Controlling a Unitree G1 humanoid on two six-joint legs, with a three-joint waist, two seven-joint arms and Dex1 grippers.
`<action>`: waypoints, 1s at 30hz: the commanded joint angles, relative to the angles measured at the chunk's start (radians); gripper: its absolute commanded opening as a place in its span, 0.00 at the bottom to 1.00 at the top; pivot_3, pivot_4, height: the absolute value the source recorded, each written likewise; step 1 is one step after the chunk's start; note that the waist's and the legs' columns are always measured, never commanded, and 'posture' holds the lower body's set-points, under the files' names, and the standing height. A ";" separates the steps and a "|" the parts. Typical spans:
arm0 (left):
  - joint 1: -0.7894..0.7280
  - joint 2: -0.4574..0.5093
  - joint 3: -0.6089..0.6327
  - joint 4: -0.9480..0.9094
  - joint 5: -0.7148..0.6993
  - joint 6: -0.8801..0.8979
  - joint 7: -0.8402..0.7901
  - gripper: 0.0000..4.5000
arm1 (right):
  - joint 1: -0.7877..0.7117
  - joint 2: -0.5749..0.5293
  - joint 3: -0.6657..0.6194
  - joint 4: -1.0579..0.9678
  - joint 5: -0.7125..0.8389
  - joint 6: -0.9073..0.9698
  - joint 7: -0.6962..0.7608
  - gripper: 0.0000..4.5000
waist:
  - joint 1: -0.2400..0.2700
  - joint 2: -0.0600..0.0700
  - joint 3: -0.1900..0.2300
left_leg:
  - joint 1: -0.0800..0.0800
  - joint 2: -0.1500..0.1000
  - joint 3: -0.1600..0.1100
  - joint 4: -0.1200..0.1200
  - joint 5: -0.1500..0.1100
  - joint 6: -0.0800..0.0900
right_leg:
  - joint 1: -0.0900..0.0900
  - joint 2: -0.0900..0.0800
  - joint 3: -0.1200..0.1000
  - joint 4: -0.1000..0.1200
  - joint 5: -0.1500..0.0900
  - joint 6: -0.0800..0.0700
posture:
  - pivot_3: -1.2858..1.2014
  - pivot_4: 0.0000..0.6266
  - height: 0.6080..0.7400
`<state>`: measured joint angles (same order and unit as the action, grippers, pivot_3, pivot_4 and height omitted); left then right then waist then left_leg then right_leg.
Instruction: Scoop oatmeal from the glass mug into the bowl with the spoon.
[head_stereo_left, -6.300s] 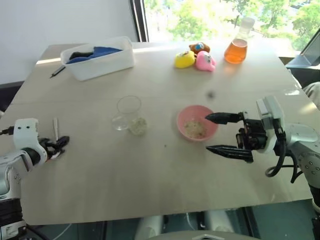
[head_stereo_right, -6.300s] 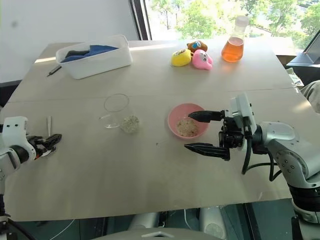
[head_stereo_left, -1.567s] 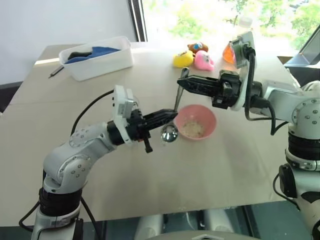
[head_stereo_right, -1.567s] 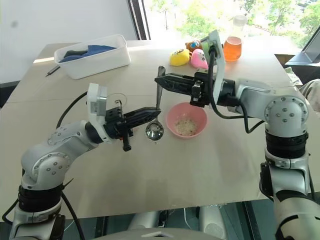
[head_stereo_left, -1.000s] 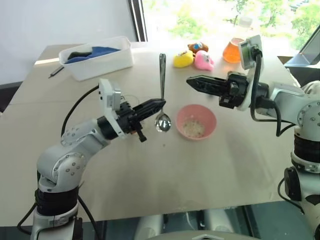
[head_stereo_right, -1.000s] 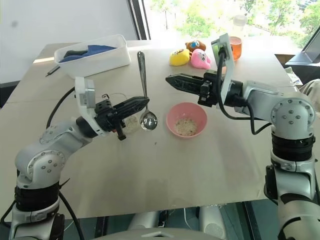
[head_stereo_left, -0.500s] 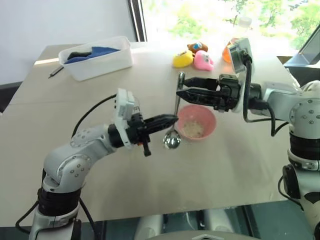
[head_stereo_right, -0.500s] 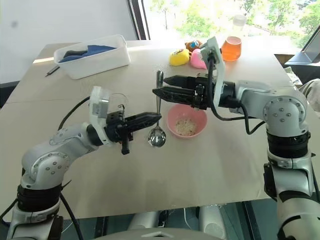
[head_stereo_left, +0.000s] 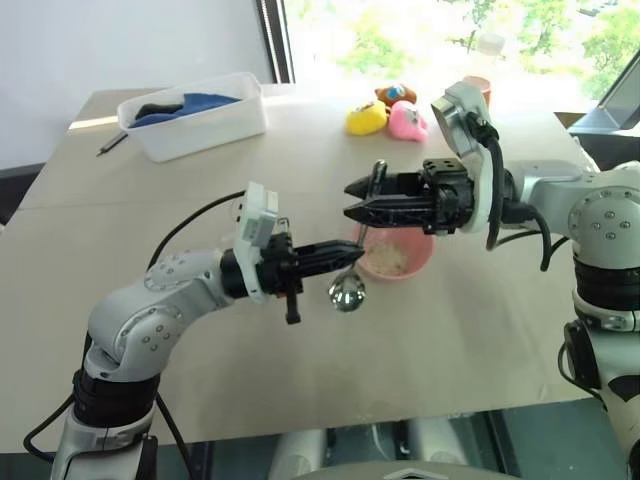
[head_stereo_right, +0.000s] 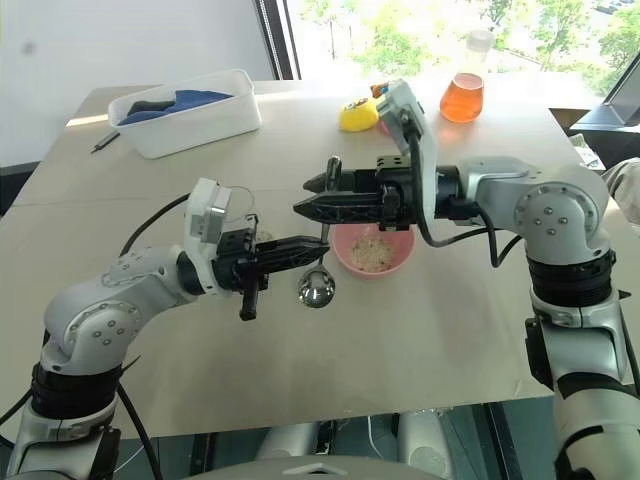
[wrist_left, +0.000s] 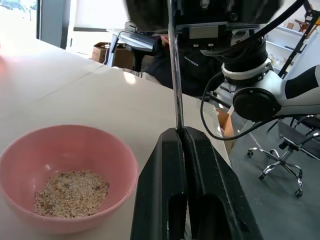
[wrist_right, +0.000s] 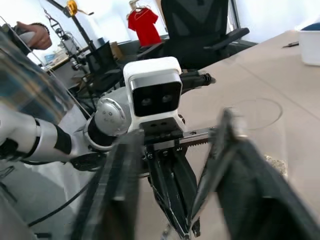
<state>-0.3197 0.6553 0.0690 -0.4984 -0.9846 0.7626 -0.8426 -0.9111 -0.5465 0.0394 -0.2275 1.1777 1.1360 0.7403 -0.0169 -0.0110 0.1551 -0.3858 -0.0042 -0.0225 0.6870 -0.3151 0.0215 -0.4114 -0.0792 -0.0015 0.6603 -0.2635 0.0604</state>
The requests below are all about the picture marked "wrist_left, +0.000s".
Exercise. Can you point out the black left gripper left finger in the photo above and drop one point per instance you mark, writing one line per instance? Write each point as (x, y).
(160, 175)

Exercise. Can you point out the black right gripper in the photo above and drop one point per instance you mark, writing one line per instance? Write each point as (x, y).
(220, 10)

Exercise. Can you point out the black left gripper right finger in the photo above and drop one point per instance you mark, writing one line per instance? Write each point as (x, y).
(212, 190)

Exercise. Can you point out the oatmeal flakes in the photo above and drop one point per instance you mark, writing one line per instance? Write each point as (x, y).
(72, 195)

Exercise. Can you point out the pink bowl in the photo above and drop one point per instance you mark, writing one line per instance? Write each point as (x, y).
(25, 160)

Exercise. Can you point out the person in black jacket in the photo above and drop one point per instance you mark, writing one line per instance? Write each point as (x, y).
(197, 72)

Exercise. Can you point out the brown cardboard box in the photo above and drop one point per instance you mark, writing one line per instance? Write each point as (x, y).
(100, 52)
(226, 125)
(123, 57)

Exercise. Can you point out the black office chair chrome base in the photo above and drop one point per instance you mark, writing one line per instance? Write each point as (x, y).
(277, 165)

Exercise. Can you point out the white shelf unit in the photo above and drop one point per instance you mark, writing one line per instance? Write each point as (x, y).
(282, 47)

